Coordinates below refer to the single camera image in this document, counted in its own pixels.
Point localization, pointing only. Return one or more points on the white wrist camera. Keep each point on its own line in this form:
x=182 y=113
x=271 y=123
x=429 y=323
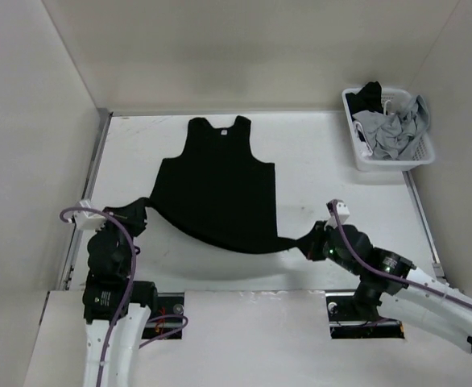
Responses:
x=338 y=211
x=85 y=218

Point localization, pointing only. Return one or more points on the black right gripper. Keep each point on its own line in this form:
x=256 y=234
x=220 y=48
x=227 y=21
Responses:
x=315 y=237

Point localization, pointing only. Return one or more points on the white plastic laundry basket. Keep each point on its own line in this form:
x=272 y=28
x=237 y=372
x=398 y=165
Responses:
x=424 y=155

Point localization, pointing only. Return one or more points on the black tank top in basket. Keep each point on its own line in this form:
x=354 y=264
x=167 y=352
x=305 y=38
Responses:
x=368 y=98

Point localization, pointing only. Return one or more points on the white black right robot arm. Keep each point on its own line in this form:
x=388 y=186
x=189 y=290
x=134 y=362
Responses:
x=391 y=286

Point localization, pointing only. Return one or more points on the grey crumpled tank top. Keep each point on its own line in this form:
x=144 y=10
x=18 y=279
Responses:
x=396 y=136

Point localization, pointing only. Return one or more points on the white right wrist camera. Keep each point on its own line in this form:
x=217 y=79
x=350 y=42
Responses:
x=338 y=211

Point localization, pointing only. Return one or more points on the white garment in basket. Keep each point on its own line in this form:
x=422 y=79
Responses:
x=365 y=148

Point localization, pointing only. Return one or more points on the black tank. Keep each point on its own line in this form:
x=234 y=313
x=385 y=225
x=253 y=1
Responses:
x=218 y=192
x=368 y=98

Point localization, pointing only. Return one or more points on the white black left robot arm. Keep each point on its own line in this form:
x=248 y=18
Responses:
x=116 y=306

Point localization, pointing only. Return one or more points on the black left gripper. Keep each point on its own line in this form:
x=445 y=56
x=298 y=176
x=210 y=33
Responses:
x=133 y=214

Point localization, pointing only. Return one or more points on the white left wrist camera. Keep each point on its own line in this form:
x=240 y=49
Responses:
x=85 y=218

